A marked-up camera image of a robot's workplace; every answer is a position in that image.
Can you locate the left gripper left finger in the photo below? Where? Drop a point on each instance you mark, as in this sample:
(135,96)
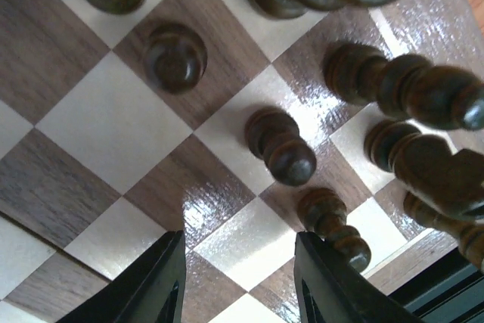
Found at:
(151,289)

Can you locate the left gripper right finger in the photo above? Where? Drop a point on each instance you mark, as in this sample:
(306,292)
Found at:
(328,289)

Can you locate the dark pawn five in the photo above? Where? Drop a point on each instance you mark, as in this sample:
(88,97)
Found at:
(323,212)

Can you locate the dark rook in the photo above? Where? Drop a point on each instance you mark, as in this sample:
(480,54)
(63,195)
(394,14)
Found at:
(469,235)

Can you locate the dark knight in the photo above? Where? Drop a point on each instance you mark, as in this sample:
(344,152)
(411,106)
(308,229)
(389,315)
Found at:
(452,184)

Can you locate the dark pawn one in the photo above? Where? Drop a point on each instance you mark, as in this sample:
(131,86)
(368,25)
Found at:
(272,135)

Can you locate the dark bishop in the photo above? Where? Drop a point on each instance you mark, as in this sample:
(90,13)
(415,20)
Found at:
(409,86)

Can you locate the dark pawn two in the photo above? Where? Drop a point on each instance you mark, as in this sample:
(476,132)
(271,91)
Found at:
(175,58)

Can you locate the wooden chess board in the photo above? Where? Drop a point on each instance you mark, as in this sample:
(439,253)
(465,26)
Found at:
(96,165)

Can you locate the black aluminium frame base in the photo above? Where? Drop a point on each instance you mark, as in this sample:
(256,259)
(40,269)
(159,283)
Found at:
(450,290)

